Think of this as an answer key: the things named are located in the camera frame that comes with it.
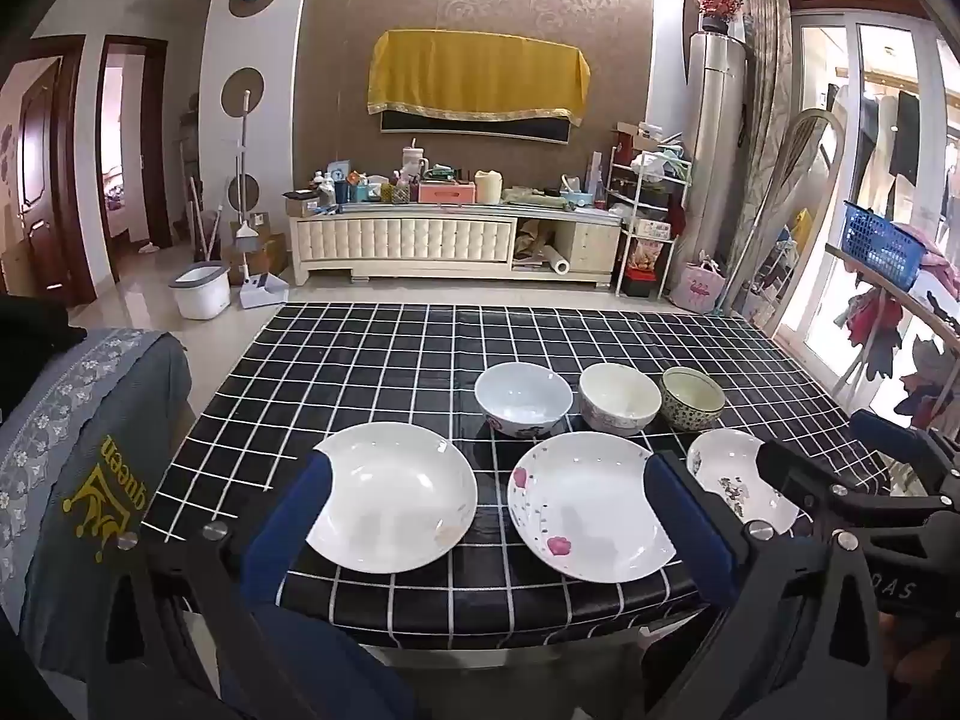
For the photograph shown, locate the brown door frame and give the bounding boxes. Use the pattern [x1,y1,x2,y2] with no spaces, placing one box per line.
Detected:
[97,37,173,248]

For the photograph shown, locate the white shelf rack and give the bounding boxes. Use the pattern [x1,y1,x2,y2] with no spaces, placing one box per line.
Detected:
[607,142,691,297]

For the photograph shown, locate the patterned curtain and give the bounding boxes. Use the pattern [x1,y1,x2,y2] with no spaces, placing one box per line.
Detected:
[739,0,796,293]

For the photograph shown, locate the small plate with dark floral print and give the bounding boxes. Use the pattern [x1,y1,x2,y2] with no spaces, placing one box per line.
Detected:
[686,429,800,537]

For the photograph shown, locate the black grid tablecloth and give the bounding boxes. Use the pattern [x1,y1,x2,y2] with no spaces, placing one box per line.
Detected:
[142,302,912,650]

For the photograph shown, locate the black cloth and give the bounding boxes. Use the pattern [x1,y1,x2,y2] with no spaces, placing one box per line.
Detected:
[0,296,87,406]

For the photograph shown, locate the broom sticks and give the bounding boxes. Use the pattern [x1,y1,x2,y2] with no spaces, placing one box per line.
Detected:
[187,180,218,263]

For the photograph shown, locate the standing air conditioner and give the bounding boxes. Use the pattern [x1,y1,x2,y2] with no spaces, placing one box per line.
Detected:
[686,30,751,301]

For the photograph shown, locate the black television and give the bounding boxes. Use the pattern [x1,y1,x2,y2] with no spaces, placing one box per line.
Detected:
[380,109,571,145]

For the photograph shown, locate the blue plastic basket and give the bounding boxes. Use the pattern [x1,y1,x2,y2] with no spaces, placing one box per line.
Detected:
[841,201,927,292]

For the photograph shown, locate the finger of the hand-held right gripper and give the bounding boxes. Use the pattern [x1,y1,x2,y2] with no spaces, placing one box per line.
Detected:
[756,441,960,531]
[851,411,960,492]

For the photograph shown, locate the yellow cloth cover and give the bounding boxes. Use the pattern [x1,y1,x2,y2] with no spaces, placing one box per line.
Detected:
[366,28,592,128]

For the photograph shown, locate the arched standing mirror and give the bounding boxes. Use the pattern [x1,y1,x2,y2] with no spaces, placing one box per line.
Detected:
[739,109,841,323]

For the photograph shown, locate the grey embroidered chair cover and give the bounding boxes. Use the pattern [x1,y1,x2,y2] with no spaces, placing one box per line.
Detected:
[0,326,192,680]

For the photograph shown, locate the vase with red flowers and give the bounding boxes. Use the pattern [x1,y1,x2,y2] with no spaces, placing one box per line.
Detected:
[694,0,743,35]

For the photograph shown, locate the plain white plate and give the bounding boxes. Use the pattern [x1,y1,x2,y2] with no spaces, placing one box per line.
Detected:
[306,422,479,573]

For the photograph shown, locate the person's blue trousers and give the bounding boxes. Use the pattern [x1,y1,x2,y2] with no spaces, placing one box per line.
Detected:
[247,604,451,720]

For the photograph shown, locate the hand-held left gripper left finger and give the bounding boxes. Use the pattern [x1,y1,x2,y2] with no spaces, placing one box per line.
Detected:
[90,454,335,720]

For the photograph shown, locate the clothes drying rack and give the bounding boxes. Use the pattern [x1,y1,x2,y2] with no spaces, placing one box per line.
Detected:
[825,221,960,428]

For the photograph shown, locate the glass balcony door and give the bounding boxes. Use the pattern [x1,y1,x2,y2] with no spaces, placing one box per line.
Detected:
[780,7,960,391]

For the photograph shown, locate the white plate with pink flowers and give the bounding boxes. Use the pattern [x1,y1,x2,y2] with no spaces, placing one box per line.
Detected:
[508,431,680,584]

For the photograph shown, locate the white dustpan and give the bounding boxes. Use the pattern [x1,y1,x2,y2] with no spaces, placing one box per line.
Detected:
[240,274,287,310]

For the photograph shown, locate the pink bag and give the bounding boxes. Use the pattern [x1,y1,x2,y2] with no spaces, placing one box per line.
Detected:
[670,255,727,312]

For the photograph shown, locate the white mop bucket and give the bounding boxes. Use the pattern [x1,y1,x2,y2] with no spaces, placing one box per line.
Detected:
[169,261,231,321]

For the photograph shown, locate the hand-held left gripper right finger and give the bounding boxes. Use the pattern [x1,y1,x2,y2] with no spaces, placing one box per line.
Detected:
[643,452,882,720]

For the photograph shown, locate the white mop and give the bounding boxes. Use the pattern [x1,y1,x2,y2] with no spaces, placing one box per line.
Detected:
[229,90,260,256]

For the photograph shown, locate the cardboard boxes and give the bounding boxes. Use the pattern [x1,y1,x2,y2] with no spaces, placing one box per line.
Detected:
[225,214,290,286]

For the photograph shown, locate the cream tufted tv cabinet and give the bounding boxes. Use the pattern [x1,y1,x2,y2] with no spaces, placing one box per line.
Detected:
[289,202,623,287]

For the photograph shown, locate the white bowl with pink pattern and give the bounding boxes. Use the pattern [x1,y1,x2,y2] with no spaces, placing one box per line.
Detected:
[577,362,662,437]

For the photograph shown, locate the green patterned bowl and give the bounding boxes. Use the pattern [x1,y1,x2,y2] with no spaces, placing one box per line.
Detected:
[660,366,727,432]

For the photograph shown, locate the brown wooden door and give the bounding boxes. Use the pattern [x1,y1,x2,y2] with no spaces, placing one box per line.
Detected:
[0,56,98,308]

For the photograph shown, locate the white bowl with flower print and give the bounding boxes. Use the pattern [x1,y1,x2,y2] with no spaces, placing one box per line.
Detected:
[474,362,575,440]

